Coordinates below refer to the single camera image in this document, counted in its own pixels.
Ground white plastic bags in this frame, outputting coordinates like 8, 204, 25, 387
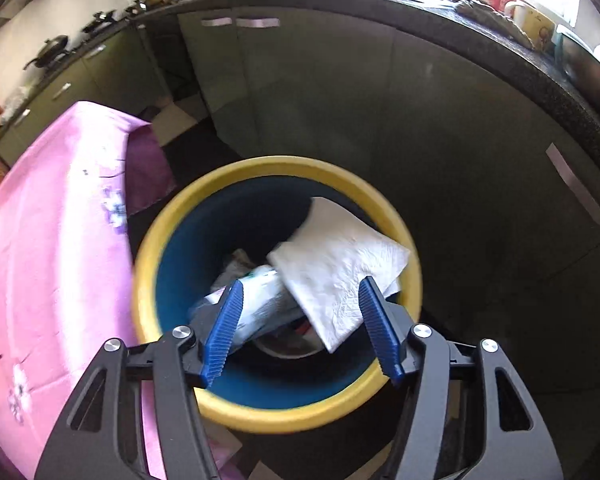
0, 87, 31, 123

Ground brown rag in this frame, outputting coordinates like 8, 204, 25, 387
454, 0, 536, 51

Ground cream mug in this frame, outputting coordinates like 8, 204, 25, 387
505, 1, 556, 46

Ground white embossed paper towel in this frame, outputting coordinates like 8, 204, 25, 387
267, 196, 412, 354

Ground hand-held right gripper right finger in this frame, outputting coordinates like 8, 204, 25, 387
358, 276, 565, 480

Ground black lidded wok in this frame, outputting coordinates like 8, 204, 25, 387
24, 35, 71, 70

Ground green base cabinet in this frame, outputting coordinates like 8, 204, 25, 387
177, 7, 600, 411
0, 25, 181, 166

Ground black lidded pan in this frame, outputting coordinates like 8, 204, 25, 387
82, 12, 116, 33

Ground yellow-rimmed blue bin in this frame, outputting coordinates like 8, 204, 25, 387
132, 156, 423, 433

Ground pink floral tablecloth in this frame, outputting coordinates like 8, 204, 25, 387
0, 101, 241, 480

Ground dark stone countertop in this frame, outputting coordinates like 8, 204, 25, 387
0, 0, 600, 161

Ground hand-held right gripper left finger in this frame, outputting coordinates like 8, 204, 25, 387
34, 280, 244, 480

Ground white printed packet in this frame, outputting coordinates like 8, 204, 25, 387
189, 265, 306, 346

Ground crumpled grey wrapper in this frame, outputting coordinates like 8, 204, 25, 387
211, 249, 258, 291

